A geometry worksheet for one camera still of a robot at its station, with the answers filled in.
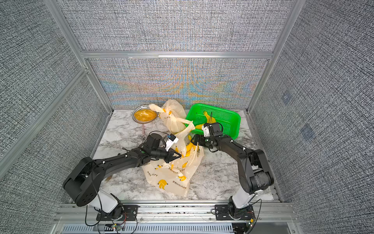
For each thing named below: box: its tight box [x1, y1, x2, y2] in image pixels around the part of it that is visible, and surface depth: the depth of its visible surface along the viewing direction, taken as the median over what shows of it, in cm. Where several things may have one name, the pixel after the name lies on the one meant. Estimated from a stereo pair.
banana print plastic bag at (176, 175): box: [142, 122, 206, 196], surface depth 81 cm
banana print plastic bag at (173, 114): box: [149, 99, 193, 135], surface depth 94 cm
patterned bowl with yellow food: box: [131, 104, 159, 124], surface depth 112 cm
